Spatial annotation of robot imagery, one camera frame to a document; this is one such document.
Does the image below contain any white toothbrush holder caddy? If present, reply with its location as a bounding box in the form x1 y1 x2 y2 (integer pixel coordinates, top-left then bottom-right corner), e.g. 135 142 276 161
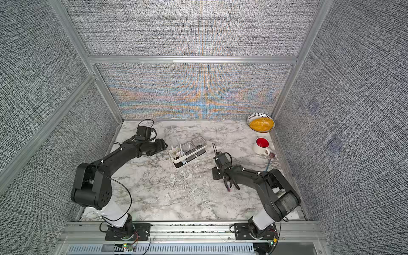
168 136 207 169

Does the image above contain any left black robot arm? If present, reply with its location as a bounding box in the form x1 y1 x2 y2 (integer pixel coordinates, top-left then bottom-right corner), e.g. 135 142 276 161
71 139 168 231

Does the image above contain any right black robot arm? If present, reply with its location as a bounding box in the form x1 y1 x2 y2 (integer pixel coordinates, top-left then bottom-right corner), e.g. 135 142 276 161
212 154 301 238

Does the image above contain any clear cup left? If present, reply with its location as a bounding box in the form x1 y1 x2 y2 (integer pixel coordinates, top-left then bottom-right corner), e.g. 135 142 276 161
181 142 196 157

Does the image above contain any clear cup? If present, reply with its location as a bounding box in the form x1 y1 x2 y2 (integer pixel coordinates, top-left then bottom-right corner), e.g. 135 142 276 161
181 142 196 157
192 137 207 151

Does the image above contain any clear cup right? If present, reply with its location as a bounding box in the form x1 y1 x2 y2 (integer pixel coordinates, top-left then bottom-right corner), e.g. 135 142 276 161
192 137 207 151

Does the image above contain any white mug red inside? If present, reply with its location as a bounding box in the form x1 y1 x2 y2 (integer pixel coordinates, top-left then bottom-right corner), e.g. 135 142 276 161
253 137 271 156

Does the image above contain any patterned bowl with yellow food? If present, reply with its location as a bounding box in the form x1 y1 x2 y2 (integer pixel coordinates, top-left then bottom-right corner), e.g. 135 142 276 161
246 113 275 133

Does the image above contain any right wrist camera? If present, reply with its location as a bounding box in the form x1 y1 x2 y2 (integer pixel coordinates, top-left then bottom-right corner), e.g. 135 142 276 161
214 152 226 169

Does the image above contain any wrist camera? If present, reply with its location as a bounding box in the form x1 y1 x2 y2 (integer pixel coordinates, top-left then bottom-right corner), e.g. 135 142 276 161
214 152 226 169
135 125 153 141

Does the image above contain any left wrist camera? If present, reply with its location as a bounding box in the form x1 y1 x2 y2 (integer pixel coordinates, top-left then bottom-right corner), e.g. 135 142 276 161
135 125 153 141

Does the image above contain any blue handled spoon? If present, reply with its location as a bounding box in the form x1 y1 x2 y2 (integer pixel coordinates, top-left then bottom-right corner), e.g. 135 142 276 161
265 153 276 172

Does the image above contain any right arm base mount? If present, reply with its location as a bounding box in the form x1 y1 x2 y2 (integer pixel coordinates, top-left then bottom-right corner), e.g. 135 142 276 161
230 223 278 241

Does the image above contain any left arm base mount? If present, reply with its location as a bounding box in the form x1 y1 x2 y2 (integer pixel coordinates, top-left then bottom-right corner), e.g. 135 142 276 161
105 223 152 241

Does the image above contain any aluminium front rail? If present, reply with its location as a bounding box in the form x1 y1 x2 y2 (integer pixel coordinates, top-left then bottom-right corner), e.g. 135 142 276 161
58 220 327 244

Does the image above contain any white slotted cable duct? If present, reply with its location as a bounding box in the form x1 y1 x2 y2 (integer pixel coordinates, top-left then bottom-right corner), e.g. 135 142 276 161
66 243 256 255

